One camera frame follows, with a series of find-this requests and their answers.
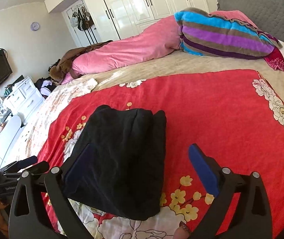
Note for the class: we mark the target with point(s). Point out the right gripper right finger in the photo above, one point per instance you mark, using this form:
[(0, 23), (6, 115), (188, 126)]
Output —
[(252, 217)]

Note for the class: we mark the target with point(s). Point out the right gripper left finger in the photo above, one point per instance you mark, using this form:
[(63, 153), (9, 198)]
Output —
[(28, 216)]

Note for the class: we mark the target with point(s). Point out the black KISS sweatshirt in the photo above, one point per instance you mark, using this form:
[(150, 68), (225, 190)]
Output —
[(119, 163)]

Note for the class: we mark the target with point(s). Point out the pile of dark clothes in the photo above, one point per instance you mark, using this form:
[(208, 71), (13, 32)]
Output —
[(45, 86)]

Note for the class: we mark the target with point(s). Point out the right hand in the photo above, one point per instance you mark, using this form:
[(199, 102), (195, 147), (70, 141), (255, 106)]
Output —
[(182, 232)]

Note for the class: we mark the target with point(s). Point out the beige patterned bedsheet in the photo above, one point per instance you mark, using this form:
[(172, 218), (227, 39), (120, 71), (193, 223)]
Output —
[(30, 140)]

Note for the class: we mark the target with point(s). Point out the white drawer cabinet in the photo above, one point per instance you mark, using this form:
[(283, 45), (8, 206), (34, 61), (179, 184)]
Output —
[(24, 100)]

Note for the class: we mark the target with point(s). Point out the red floral blanket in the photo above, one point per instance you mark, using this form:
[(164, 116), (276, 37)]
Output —
[(234, 116)]

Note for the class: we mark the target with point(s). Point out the brown fur-trimmed coat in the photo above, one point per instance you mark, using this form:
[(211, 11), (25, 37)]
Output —
[(63, 66)]

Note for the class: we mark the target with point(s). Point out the dark red patterned cloth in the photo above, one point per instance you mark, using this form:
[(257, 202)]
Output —
[(275, 60)]

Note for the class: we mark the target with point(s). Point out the bags hanging on door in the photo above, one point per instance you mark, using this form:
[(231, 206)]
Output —
[(81, 18)]

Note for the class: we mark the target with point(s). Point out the striped plush pillow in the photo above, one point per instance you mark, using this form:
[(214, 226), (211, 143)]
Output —
[(204, 34)]

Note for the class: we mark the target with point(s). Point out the pink quilt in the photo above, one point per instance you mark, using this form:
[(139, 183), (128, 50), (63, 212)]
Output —
[(156, 41)]

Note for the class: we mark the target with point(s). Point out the grey quilted headboard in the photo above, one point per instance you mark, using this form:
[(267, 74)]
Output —
[(268, 15)]

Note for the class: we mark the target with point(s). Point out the white wardrobe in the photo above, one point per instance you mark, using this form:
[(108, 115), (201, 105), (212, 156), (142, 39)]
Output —
[(120, 19)]

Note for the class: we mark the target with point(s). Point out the purple wall clock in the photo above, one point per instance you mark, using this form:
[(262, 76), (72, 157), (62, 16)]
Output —
[(35, 26)]

